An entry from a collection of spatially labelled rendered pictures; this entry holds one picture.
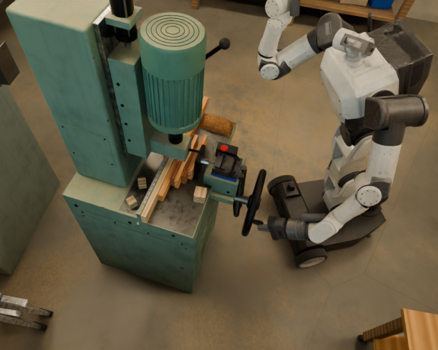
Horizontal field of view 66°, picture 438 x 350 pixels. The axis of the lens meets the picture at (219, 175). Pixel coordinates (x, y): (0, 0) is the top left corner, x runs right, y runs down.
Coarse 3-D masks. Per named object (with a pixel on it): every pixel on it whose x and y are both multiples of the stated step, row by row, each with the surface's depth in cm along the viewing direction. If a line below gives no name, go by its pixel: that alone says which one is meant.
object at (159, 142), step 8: (152, 136) 123; (160, 136) 123; (184, 136) 124; (152, 144) 123; (160, 144) 122; (168, 144) 121; (176, 144) 121; (184, 144) 122; (160, 152) 126; (168, 152) 124; (176, 152) 123; (184, 152) 121; (184, 160) 125
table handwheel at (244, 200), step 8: (264, 176) 132; (256, 184) 150; (256, 192) 127; (240, 200) 140; (248, 200) 139; (256, 200) 127; (248, 208) 153; (256, 208) 127; (248, 216) 128; (248, 224) 129; (248, 232) 133
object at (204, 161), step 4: (200, 148) 131; (204, 148) 133; (204, 152) 136; (200, 156) 129; (196, 160) 127; (200, 160) 131; (204, 160) 132; (208, 160) 132; (212, 160) 132; (196, 164) 128; (200, 164) 134; (204, 164) 132; (196, 168) 131; (196, 172) 133
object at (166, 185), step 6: (204, 96) 155; (204, 102) 153; (204, 108) 154; (192, 132) 142; (174, 168) 131; (168, 174) 129; (168, 180) 128; (162, 186) 126; (168, 186) 129; (162, 192) 125; (162, 198) 125
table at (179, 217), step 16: (208, 144) 144; (176, 192) 130; (192, 192) 130; (208, 192) 131; (160, 208) 125; (176, 208) 126; (192, 208) 127; (144, 224) 123; (160, 224) 122; (176, 224) 122; (192, 224) 123; (192, 240) 122
